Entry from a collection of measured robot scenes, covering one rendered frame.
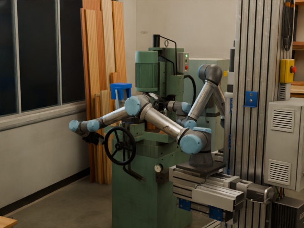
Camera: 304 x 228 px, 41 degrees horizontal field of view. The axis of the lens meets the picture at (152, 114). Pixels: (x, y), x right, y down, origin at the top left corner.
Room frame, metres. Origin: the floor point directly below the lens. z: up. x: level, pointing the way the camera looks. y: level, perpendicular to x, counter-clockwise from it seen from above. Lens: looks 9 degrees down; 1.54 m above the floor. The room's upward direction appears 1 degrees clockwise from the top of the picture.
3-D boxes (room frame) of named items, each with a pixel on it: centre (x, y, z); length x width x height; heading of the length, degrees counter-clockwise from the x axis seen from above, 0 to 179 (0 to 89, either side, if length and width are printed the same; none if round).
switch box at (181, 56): (3.40, -0.25, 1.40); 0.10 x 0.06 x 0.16; 147
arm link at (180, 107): (2.82, -0.21, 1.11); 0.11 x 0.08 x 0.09; 57
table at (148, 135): (3.11, 0.10, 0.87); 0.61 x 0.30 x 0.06; 57
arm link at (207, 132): (2.44, -0.30, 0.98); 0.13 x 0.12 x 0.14; 153
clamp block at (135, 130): (3.04, 0.15, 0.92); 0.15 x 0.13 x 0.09; 57
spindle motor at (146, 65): (3.21, 0.05, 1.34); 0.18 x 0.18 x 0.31
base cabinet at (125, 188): (3.31, -0.02, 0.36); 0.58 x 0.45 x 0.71; 147
